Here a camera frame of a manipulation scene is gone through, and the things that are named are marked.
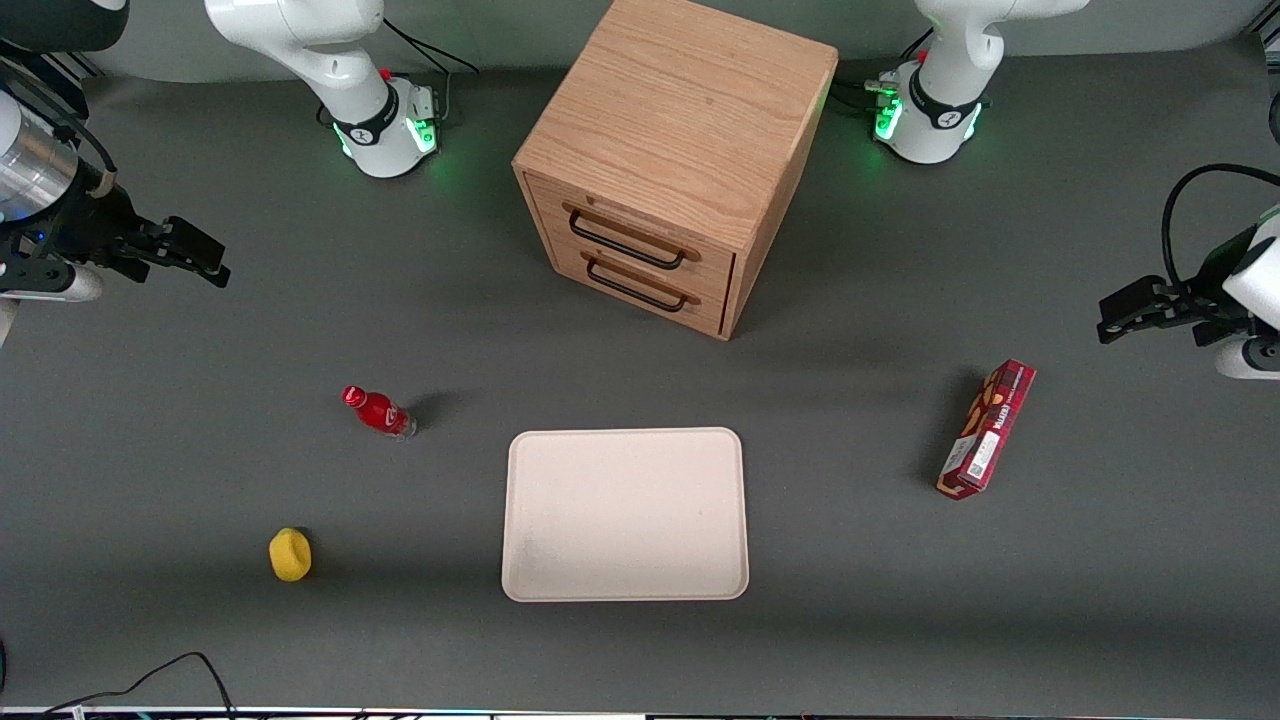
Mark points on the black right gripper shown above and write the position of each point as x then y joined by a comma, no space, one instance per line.
82,225

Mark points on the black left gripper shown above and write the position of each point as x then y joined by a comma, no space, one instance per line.
1207,275

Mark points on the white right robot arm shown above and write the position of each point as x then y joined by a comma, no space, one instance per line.
300,40

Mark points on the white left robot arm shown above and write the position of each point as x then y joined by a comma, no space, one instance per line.
940,110

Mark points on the oak wooden drawer cabinet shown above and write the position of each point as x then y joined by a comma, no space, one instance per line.
690,110

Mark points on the red snack box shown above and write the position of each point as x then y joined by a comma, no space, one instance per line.
987,430

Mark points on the small red bottle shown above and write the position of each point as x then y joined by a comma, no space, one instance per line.
380,411

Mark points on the yellow rounded toy fruit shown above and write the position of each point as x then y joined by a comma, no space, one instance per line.
290,555

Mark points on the beige rectangular tray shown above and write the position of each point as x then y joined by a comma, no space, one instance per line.
625,515

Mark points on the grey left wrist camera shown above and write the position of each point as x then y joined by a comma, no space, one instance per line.
1250,358

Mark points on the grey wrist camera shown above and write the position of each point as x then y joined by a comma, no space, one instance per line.
1250,358
60,285

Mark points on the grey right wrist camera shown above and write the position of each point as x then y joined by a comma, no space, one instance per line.
60,285

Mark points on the aluminium frame profile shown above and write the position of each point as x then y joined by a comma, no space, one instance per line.
50,65

